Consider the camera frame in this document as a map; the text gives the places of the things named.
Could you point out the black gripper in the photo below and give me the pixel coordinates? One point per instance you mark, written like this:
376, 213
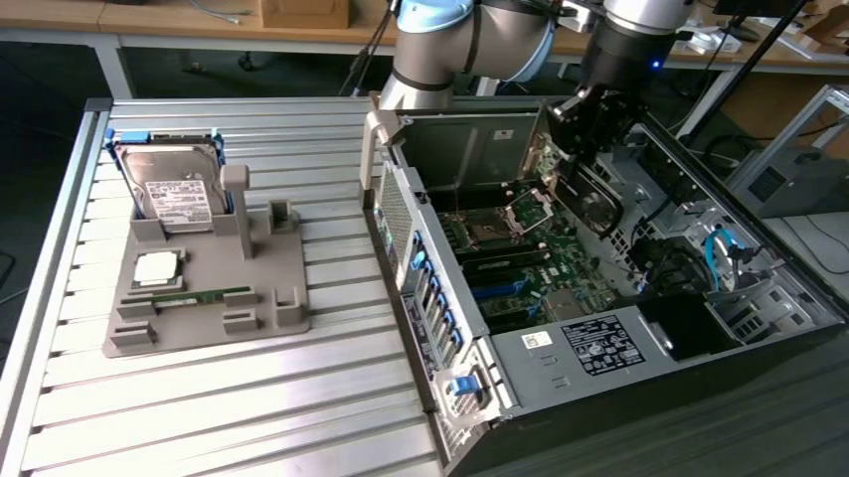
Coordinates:
596, 124

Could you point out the graphics card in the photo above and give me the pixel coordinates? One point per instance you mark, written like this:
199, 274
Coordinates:
596, 208

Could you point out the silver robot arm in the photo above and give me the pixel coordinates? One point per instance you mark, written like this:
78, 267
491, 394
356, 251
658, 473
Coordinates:
431, 49

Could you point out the open black PC case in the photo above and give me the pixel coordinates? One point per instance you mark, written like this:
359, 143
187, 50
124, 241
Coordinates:
464, 149

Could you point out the metal socket cover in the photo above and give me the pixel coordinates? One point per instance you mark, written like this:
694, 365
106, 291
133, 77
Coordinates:
527, 213

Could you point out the white box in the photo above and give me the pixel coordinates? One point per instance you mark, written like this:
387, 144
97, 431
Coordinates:
719, 42

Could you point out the black stand pole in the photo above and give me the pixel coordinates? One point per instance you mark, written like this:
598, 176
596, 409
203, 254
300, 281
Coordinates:
761, 49

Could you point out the green motherboard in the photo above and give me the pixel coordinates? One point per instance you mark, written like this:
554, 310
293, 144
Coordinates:
563, 268

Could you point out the black RAM slot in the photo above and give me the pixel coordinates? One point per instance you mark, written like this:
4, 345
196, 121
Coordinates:
503, 256
510, 268

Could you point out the grey machine housing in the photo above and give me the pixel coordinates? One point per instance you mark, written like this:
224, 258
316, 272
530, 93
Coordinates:
795, 184

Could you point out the black monitor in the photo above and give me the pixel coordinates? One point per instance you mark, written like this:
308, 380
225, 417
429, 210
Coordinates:
742, 6

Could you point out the blue expansion slot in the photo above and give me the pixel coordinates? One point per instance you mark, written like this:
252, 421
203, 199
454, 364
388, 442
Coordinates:
500, 290

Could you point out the chipset heatsink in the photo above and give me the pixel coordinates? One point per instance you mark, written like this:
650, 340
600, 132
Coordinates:
563, 304

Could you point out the wooden desk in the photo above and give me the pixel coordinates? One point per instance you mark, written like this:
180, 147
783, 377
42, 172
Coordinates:
65, 20
825, 60

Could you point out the blue slot clip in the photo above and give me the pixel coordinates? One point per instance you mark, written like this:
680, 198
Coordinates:
417, 253
458, 347
435, 285
443, 308
451, 328

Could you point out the cardboard box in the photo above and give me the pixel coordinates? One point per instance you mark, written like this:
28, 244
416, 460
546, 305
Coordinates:
304, 12

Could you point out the grey power supply unit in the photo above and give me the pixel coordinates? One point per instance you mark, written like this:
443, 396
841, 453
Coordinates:
530, 367

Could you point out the blue case latch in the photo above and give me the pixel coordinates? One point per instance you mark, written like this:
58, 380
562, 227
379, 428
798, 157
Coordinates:
462, 387

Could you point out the hard disk with blue carrier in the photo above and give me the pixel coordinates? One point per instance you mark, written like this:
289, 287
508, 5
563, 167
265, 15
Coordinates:
165, 199

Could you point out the green RAM stick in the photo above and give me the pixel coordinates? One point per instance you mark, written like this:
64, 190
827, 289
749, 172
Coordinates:
192, 296

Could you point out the grey parts rack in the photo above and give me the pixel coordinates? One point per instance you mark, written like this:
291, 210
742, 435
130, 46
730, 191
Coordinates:
199, 323

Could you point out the silver CPU chip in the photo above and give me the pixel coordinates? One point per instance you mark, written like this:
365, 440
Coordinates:
154, 270

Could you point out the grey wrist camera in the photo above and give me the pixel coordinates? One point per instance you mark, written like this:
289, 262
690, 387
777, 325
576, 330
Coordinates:
582, 17

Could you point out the aluminium profile frame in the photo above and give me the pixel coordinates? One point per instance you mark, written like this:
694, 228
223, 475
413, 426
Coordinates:
818, 107

